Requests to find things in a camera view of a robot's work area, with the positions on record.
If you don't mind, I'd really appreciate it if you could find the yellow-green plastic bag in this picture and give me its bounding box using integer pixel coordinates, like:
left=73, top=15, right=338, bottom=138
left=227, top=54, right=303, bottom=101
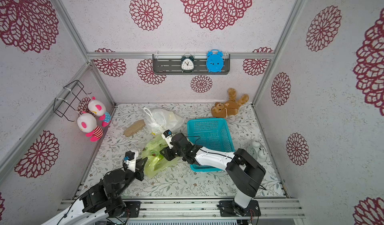
left=142, top=135, right=181, bottom=178

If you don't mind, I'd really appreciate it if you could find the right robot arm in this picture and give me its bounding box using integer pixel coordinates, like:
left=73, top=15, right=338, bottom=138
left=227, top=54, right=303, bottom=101
left=161, top=130, right=266, bottom=217

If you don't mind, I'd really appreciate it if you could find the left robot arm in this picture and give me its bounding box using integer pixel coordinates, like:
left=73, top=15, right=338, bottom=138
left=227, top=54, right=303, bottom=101
left=44, top=156, right=148, bottom=225

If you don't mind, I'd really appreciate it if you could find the white plastic bag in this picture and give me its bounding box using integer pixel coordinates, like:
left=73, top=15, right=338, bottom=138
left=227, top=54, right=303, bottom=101
left=144, top=107, right=185, bottom=135

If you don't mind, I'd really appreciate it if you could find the teal plastic basket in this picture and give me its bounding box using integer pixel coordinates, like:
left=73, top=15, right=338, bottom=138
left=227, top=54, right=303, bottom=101
left=186, top=118, right=236, bottom=173

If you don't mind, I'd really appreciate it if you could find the wooden block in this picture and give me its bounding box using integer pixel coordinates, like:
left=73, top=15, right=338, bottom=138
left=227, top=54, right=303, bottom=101
left=124, top=119, right=145, bottom=137

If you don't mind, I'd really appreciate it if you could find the brown teddy bear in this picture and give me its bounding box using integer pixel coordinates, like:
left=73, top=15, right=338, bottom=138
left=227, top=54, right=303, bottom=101
left=211, top=88, right=249, bottom=118

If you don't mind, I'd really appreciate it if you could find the white pink plush lower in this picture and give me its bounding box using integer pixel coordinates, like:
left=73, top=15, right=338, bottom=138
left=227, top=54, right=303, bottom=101
left=77, top=112, right=104, bottom=142

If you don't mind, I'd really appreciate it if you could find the white pink plush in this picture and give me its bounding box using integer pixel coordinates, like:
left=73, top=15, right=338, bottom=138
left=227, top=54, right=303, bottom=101
left=88, top=97, right=111, bottom=127
left=77, top=112, right=104, bottom=142

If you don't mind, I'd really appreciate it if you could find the white pink plush upper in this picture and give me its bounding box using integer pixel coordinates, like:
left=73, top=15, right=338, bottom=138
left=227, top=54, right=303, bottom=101
left=88, top=97, right=111, bottom=127

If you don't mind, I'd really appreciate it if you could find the white alarm clock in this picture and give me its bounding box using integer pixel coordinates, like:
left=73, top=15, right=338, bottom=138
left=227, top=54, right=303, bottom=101
left=247, top=141, right=268, bottom=163

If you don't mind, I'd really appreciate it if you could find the dark green alarm clock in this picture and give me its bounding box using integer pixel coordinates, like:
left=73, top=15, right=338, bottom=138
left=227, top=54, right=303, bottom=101
left=181, top=56, right=195, bottom=73

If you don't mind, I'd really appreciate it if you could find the blue alarm clock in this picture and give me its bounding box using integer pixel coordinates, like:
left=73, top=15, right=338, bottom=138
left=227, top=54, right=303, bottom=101
left=206, top=49, right=224, bottom=73

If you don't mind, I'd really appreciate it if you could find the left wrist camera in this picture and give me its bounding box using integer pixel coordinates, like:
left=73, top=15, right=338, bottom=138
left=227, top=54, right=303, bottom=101
left=123, top=150, right=139, bottom=173

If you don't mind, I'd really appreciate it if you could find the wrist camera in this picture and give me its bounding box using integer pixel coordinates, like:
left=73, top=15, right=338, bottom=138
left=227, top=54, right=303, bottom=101
left=162, top=130, right=174, bottom=149
left=123, top=150, right=139, bottom=173

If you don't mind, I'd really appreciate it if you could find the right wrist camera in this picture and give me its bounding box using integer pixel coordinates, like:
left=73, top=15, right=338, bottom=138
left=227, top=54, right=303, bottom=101
left=162, top=130, right=174, bottom=149

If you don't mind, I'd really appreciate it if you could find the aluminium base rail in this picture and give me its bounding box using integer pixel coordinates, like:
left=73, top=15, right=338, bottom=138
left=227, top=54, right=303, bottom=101
left=53, top=197, right=306, bottom=221

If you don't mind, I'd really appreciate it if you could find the grey wall shelf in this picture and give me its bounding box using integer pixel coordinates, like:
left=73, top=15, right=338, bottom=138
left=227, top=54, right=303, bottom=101
left=152, top=54, right=231, bottom=75

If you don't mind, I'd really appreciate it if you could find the black wire rack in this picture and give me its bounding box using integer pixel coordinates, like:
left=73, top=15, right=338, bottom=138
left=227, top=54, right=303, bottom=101
left=53, top=79, right=91, bottom=122

